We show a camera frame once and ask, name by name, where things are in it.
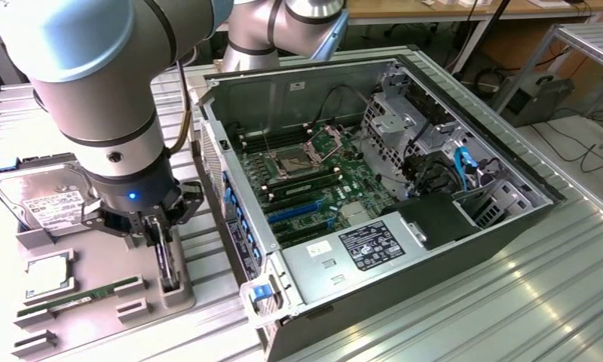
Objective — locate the black equipment box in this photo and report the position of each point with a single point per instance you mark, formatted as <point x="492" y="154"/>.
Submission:
<point x="538" y="100"/>

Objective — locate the silver CPU chip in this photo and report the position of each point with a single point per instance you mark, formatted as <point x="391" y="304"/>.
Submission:
<point x="47" y="277"/>

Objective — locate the green motherboard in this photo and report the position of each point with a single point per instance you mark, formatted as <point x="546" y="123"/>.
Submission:
<point x="351" y="181"/>

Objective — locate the wooden desk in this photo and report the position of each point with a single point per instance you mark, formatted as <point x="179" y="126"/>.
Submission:
<point x="431" y="15"/>

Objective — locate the thin locking lever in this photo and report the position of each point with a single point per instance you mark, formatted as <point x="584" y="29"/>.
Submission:
<point x="267" y="141"/>

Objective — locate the grey parts rack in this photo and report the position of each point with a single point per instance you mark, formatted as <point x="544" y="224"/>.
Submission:
<point x="99" y="256"/>

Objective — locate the blue expansion slot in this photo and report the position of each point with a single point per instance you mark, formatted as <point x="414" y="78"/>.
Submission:
<point x="293" y="211"/>

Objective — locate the metal disk bay cage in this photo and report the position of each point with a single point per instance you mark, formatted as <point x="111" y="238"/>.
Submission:
<point x="391" y="124"/>

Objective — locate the green RAM stick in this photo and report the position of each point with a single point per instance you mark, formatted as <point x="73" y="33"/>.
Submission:
<point x="74" y="298"/>

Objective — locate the silver hard disk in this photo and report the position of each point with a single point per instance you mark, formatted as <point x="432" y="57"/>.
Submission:
<point x="39" y="196"/>

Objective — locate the black RAM slot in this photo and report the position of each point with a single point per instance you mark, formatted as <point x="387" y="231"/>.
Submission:
<point x="277" y="143"/>
<point x="273" y="136"/>

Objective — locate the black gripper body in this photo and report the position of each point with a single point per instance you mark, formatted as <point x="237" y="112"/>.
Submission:
<point x="130" y="184"/>

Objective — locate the black expansion slot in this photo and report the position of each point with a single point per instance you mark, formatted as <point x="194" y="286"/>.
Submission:
<point x="301" y="227"/>

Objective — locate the aluminium frame table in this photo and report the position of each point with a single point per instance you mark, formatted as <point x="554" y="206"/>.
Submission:
<point x="583" y="41"/>

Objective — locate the silver chipset heatsink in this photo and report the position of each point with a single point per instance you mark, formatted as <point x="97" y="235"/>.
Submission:
<point x="358" y="214"/>

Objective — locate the blue case latch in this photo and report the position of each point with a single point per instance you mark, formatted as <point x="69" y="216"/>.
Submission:
<point x="261" y="293"/>

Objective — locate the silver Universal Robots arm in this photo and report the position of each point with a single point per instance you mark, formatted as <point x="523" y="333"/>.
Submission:
<point x="105" y="94"/>

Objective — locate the metal socket cover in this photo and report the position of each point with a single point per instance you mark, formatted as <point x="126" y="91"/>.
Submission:
<point x="325" y="140"/>

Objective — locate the grey power supply unit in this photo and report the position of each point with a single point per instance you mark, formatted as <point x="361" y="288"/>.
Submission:
<point x="326" y="264"/>

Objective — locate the open black PC case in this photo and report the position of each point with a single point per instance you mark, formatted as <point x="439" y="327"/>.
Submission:
<point x="382" y="301"/>

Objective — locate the CPU socket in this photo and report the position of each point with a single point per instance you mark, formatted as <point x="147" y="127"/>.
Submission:
<point x="291" y="163"/>

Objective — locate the installed dark RAM stick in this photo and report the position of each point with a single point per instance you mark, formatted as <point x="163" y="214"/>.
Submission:
<point x="303" y="188"/>

